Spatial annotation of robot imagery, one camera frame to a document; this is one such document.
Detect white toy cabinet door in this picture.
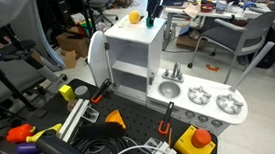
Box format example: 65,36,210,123
84,29,113,89

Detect black foam pad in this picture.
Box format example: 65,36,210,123
75,120,128,142

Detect grey armchair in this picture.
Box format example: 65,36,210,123
182,3,275,89

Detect red bowl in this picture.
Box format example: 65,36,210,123
199,0,218,14

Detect small cardboard box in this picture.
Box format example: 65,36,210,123
59,47,79,71

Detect silver toy faucet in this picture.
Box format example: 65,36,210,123
160,61,185,85

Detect purple toy eggplant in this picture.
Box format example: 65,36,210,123
15,141,42,154

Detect yellow emergency stop button box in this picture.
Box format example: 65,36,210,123
171,123,217,154

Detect orange object on floor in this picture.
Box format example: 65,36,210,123
205,63,220,74

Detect grey toy stove burner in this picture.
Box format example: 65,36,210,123
187,85,213,107
214,92,245,116

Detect flat cardboard box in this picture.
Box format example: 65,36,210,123
174,30,208,54

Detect grey slanted rod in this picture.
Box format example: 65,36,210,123
224,40,275,94

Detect black swivel chair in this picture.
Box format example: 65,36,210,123
85,0,121,29

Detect aluminium extrusion rail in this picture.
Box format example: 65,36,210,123
33,97,95,154

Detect white cluttered desk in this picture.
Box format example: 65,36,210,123
158,0,275,53

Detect silver toy sink bowl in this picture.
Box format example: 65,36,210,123
156,79,182,100

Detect yellow block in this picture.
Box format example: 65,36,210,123
58,83,77,103

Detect grey office chair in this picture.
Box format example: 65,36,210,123
0,36,73,128

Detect orange wedge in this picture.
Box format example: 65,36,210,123
103,108,128,132

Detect small metal bracket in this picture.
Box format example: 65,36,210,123
81,104,101,125

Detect green cylinder block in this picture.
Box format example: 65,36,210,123
144,15,156,29

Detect black orange bar clamp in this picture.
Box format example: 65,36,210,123
88,77,115,105
155,101,178,137

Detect black cylinder with silver ring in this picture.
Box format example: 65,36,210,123
33,127,98,154

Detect black tripod stand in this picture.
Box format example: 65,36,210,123
0,21,53,115

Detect black coiled cable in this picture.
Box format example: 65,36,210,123
70,134,134,154

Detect orange pencil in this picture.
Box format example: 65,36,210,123
166,127,175,149

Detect white mounting bracket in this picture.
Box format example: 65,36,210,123
140,135,179,154

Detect yellow toy banana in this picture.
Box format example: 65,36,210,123
24,123,65,145

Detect large cardboard box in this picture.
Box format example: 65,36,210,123
54,30,93,61

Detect orange toy vegetable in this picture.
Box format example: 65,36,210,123
4,122,38,146

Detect white toy kitchen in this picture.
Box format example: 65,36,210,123
83,4,251,147

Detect yellow ball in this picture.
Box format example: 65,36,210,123
128,9,143,26

